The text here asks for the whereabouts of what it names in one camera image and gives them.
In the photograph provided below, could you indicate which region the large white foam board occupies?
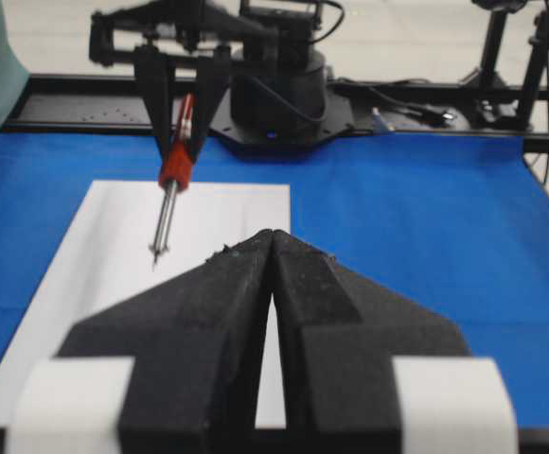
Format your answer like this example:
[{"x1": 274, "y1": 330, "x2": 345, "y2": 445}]
[{"x1": 0, "y1": 181, "x2": 291, "y2": 427}]

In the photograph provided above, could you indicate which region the black aluminium frame rail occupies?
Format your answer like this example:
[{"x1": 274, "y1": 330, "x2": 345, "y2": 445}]
[{"x1": 1, "y1": 75, "x2": 549, "y2": 154}]

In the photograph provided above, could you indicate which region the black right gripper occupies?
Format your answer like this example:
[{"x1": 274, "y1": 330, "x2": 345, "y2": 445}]
[{"x1": 89, "y1": 1, "x2": 278, "y2": 162}]

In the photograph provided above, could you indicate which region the black camera stand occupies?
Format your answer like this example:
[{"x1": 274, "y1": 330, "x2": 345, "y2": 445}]
[{"x1": 458, "y1": 0, "x2": 549, "y2": 131}]

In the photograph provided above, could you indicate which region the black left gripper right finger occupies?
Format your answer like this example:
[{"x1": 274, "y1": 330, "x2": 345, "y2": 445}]
[{"x1": 272, "y1": 231, "x2": 518, "y2": 453}]

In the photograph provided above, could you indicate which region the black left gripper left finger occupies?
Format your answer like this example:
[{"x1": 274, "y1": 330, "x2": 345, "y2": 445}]
[{"x1": 4, "y1": 228, "x2": 275, "y2": 454}]

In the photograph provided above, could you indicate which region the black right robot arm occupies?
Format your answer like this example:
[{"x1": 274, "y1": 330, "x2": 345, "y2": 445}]
[{"x1": 89, "y1": 1, "x2": 330, "y2": 161}]

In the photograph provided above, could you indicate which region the blue table cloth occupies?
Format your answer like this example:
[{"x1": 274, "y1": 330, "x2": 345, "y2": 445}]
[{"x1": 0, "y1": 133, "x2": 549, "y2": 428}]

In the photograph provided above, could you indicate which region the red handled soldering iron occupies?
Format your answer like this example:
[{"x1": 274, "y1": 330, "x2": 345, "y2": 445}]
[{"x1": 149, "y1": 94, "x2": 194, "y2": 267}]

